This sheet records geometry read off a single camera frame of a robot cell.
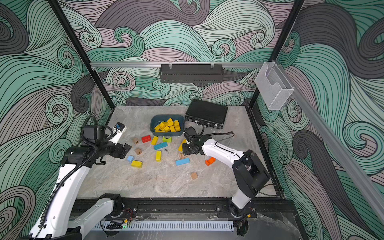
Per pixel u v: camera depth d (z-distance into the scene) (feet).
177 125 3.38
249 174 1.44
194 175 2.78
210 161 2.92
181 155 2.96
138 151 3.04
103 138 1.81
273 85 2.51
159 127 3.48
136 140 3.21
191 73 3.13
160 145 3.21
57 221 1.22
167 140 3.23
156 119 3.62
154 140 3.24
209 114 3.65
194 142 2.20
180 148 3.12
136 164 2.88
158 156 2.94
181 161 2.95
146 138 3.30
